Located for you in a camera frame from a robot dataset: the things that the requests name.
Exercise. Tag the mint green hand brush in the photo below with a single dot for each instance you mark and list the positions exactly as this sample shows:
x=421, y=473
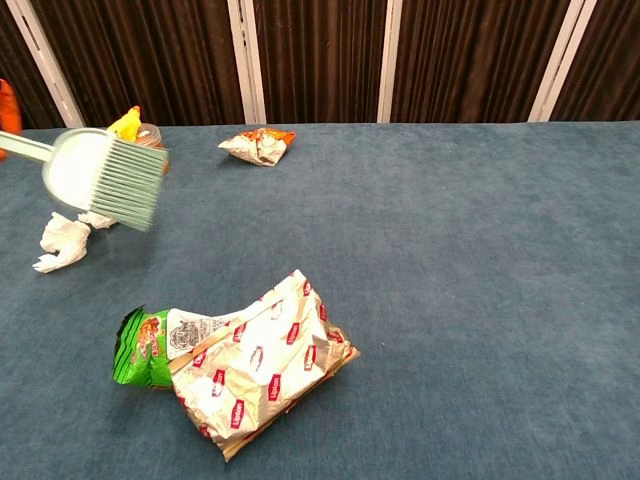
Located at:
x=80, y=170

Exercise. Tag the crumpled orange snack wrapper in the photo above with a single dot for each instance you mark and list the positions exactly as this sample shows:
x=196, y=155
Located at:
x=255, y=147

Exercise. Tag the silver foil bag red logos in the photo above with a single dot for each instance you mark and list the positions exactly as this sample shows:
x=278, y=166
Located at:
x=260, y=370

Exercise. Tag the dark brown curtain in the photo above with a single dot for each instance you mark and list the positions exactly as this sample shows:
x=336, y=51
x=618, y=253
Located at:
x=320, y=60

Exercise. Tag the orange jar with yellow toy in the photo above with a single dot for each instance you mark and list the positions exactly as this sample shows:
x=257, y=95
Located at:
x=150, y=135

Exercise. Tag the green snack bag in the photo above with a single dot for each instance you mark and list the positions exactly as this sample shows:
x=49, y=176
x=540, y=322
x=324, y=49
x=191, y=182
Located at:
x=140, y=350

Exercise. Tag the yellow rubber chicken toy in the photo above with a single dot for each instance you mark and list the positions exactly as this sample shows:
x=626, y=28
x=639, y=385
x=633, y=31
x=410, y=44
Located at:
x=127, y=122

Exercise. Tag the white metal frame post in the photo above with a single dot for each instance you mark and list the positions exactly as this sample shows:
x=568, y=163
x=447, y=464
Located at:
x=390, y=60
x=45, y=65
x=247, y=65
x=560, y=60

